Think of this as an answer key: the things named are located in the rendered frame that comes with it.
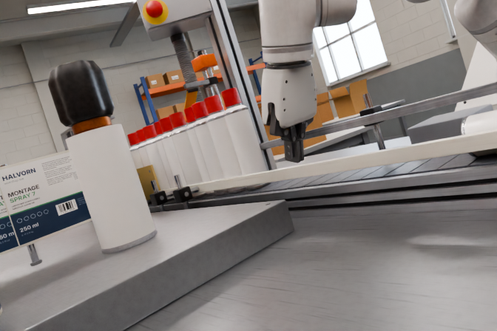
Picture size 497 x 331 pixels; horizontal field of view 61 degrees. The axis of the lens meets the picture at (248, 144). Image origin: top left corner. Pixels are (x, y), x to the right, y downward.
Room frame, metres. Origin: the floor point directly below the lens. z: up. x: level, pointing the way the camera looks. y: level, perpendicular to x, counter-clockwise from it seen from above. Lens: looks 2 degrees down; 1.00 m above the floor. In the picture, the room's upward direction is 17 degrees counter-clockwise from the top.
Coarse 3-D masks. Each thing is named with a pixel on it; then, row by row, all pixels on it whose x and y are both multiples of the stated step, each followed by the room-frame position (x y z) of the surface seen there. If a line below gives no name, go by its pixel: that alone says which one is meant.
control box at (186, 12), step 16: (144, 0) 1.00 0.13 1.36; (160, 0) 1.00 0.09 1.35; (176, 0) 1.00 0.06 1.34; (192, 0) 1.01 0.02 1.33; (208, 0) 1.01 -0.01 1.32; (144, 16) 0.99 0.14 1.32; (160, 16) 1.00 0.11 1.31; (176, 16) 1.00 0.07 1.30; (192, 16) 1.01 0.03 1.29; (208, 16) 1.03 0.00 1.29; (160, 32) 1.03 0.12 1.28; (176, 32) 1.07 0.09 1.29
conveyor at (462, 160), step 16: (416, 160) 0.61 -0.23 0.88; (432, 160) 0.58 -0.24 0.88; (448, 160) 0.55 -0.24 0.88; (464, 160) 0.52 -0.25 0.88; (480, 160) 0.49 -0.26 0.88; (496, 160) 0.47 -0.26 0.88; (320, 176) 0.74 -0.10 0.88; (336, 176) 0.70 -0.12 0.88; (352, 176) 0.65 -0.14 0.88; (368, 176) 0.61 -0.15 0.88; (384, 176) 0.58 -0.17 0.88; (240, 192) 0.85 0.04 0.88; (256, 192) 0.79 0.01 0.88
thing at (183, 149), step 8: (176, 112) 0.98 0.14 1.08; (176, 120) 0.98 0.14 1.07; (184, 120) 1.00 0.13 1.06; (176, 128) 0.99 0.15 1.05; (184, 128) 0.98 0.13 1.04; (176, 136) 0.98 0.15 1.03; (184, 136) 0.97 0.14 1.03; (176, 144) 0.98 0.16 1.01; (184, 144) 0.97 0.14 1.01; (176, 152) 0.99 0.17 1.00; (184, 152) 0.97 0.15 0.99; (192, 152) 0.98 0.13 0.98; (184, 160) 0.98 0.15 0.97; (192, 160) 0.98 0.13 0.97; (184, 168) 0.98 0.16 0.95; (192, 168) 0.97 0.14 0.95; (184, 176) 0.99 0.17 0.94; (192, 176) 0.97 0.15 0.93; (192, 184) 0.98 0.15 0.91
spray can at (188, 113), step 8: (192, 112) 0.95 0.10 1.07; (192, 120) 0.95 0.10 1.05; (192, 128) 0.94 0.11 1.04; (192, 136) 0.95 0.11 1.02; (192, 144) 0.95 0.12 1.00; (200, 152) 0.94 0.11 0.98; (200, 160) 0.95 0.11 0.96; (200, 168) 0.95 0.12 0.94; (200, 176) 0.96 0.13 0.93; (208, 176) 0.94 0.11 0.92; (208, 192) 0.95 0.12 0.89
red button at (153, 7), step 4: (148, 4) 0.97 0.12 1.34; (152, 4) 0.97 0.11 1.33; (156, 4) 0.97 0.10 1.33; (160, 4) 0.98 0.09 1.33; (148, 8) 0.97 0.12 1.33; (152, 8) 0.97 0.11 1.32; (156, 8) 0.97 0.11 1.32; (160, 8) 0.97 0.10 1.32; (148, 12) 0.97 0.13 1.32; (152, 12) 0.97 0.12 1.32; (156, 12) 0.97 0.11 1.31; (160, 12) 0.97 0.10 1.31; (152, 16) 0.97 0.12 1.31; (156, 16) 0.98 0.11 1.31
